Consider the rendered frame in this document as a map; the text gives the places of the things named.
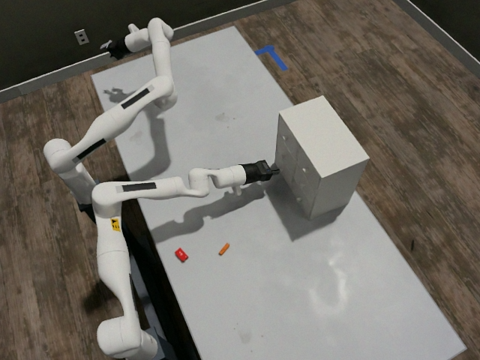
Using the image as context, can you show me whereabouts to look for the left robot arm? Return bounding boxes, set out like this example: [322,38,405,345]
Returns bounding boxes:
[43,18,178,204]

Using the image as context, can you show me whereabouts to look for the orange aa battery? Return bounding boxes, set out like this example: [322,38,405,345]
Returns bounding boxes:
[219,243,230,255]

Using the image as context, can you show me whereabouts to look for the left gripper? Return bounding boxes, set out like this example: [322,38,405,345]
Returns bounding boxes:
[100,24,143,60]

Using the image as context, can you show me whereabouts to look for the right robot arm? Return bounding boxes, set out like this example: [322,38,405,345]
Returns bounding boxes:
[91,168,234,360]

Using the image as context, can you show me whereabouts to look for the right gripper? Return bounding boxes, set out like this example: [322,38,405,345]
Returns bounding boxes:
[228,160,280,196]

